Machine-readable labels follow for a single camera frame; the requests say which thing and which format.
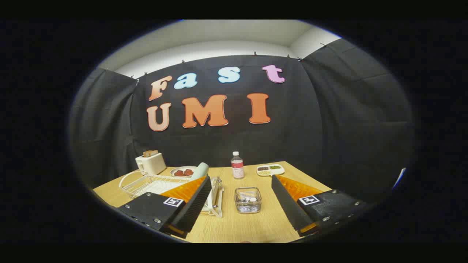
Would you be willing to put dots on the white spoon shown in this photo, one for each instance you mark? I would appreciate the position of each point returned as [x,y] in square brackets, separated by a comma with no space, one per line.
[252,199]

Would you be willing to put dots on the white toaster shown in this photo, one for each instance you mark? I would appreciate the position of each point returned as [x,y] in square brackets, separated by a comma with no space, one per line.
[151,164]

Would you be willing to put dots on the white divided snack tray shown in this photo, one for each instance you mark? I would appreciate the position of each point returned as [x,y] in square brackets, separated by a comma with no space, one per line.
[270,170]

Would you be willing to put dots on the clear bottle red label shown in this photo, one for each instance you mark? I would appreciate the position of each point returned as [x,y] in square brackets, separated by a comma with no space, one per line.
[237,168]

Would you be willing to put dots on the red food pieces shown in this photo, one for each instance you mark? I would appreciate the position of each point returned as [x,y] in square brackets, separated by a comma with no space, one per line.
[184,172]

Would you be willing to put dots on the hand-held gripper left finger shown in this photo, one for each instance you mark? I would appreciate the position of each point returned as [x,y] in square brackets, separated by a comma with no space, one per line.
[190,210]

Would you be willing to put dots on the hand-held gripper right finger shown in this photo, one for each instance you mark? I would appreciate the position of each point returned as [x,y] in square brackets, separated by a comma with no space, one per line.
[289,208]

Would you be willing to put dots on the white plate with red food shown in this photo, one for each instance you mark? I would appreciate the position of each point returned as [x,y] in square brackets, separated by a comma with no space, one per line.
[182,175]

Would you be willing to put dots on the toast slices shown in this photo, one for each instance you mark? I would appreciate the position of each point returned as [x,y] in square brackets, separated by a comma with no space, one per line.
[150,153]

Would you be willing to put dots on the pale green plate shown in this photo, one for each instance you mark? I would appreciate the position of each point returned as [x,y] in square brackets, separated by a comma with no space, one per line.
[200,171]

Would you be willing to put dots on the black backdrop cloth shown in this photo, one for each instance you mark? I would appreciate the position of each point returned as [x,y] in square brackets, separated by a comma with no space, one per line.
[292,128]

